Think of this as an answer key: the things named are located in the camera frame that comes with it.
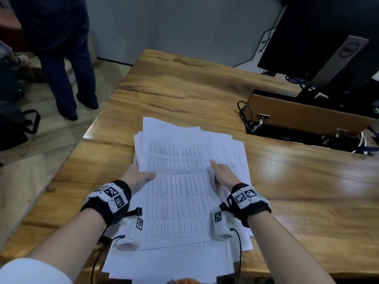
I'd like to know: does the person's right hand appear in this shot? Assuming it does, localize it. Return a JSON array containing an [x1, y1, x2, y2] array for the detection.
[[210, 160, 242, 194]]

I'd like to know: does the person's left hand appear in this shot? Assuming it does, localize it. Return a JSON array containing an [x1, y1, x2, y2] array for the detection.
[[119, 164, 156, 194]]

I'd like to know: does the pile of white printed papers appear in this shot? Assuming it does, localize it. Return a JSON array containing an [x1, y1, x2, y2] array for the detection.
[[101, 116, 254, 284]]

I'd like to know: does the person's left forearm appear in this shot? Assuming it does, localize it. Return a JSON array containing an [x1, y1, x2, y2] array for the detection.
[[26, 208, 108, 282]]

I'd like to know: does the person's right forearm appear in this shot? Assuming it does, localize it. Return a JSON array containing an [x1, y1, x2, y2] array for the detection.
[[247, 211, 337, 284]]

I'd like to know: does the black left wristband with markers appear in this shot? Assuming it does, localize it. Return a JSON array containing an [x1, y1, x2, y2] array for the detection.
[[80, 180, 132, 227]]

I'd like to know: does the black wristband with markers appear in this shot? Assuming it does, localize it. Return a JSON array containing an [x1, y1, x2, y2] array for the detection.
[[80, 180, 132, 227], [226, 183, 272, 228]]

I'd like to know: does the black right wristband with markers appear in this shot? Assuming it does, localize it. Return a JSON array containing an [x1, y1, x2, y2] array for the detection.
[[226, 183, 272, 228]]

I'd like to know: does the black bag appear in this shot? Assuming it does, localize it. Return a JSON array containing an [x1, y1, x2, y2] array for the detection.
[[0, 58, 41, 152]]

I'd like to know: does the white sleeve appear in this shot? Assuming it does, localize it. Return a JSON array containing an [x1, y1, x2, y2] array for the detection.
[[0, 257, 73, 284]]

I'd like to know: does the silver monitor stand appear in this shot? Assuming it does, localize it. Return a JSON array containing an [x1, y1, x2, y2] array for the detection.
[[309, 35, 370, 90]]

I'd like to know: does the black computer monitor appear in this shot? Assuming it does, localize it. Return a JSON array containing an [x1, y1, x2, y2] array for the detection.
[[257, 0, 379, 99]]

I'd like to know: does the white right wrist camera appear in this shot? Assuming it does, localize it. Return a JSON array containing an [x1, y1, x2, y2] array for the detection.
[[210, 203, 235, 242]]

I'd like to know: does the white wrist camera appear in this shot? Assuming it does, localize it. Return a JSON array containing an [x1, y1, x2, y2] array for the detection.
[[210, 203, 235, 242], [116, 207, 144, 251]]

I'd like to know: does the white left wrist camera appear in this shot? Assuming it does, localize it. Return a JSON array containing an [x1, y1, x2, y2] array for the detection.
[[116, 207, 144, 251]]

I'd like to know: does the black cable tray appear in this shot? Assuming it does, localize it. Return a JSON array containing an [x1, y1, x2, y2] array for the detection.
[[245, 89, 379, 154]]

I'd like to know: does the black right camera cable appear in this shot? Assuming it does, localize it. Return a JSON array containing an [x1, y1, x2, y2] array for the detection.
[[230, 228, 243, 284]]

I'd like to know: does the black camera cable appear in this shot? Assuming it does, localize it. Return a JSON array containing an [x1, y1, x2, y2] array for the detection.
[[90, 234, 126, 284], [230, 228, 243, 284]]

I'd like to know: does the black left camera cable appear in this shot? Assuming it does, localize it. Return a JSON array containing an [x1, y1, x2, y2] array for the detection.
[[90, 234, 126, 284]]

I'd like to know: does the wooden cable box lid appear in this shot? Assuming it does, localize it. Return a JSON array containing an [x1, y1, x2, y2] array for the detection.
[[245, 93, 375, 137]]

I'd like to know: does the blue cable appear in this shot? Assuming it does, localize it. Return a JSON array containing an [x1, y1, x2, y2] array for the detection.
[[285, 75, 315, 92]]

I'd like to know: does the white cable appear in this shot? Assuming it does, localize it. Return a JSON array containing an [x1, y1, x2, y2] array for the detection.
[[352, 131, 368, 153]]

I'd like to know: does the black wall cable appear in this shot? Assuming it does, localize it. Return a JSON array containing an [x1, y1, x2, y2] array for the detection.
[[260, 4, 288, 53]]

